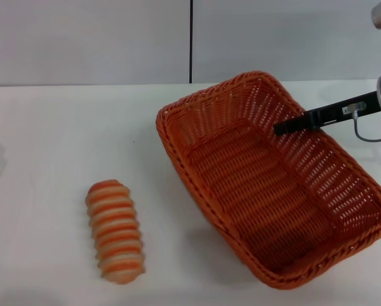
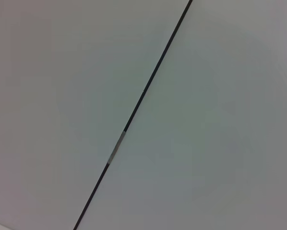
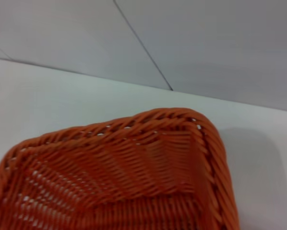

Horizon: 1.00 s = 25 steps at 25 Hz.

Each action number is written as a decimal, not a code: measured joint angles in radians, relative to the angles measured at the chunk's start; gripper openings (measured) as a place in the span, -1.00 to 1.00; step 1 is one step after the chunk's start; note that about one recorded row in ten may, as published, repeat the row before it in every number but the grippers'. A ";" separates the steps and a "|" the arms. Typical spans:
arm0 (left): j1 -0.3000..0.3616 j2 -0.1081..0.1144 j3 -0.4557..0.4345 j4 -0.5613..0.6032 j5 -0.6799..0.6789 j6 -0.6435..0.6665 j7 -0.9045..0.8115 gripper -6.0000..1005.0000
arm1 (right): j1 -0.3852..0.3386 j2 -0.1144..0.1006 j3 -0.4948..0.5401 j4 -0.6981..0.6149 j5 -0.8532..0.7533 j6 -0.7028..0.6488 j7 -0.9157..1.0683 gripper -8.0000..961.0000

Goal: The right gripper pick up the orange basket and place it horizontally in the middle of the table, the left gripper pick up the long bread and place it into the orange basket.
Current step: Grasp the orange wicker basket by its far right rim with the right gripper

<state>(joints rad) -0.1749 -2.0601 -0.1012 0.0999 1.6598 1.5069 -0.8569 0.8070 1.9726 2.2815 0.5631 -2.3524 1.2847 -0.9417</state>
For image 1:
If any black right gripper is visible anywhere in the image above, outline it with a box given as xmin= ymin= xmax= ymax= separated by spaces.
xmin=273 ymin=91 xmax=381 ymax=138

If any orange striped bread toy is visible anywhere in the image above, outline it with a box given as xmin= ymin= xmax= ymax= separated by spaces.
xmin=85 ymin=179 xmax=147 ymax=285

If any orange woven wicker basket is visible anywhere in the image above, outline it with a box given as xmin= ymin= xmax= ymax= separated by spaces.
xmin=155 ymin=70 xmax=381 ymax=291

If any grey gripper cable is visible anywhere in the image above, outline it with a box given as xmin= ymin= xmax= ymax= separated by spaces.
xmin=352 ymin=110 xmax=381 ymax=143

